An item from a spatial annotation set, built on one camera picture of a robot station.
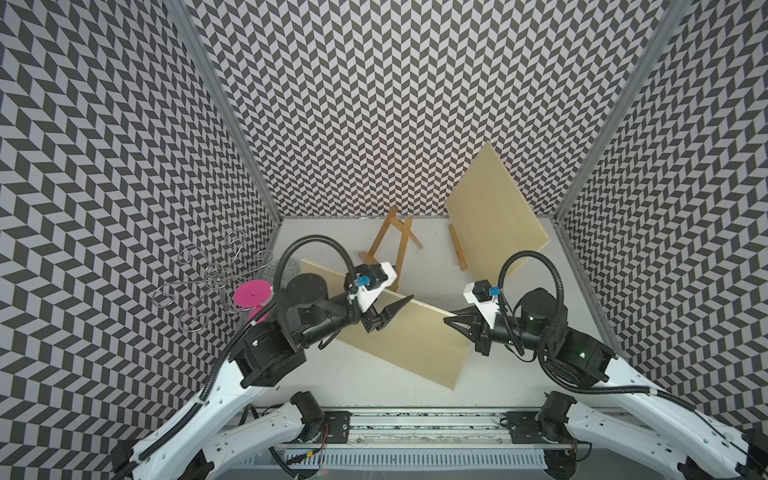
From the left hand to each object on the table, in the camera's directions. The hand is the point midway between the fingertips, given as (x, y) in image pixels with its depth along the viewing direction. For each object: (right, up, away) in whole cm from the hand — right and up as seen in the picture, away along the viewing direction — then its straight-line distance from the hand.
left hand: (398, 284), depth 56 cm
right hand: (+11, -9, +8) cm, 16 cm away
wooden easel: (-10, +3, +48) cm, 49 cm away
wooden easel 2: (+21, +2, +45) cm, 49 cm away
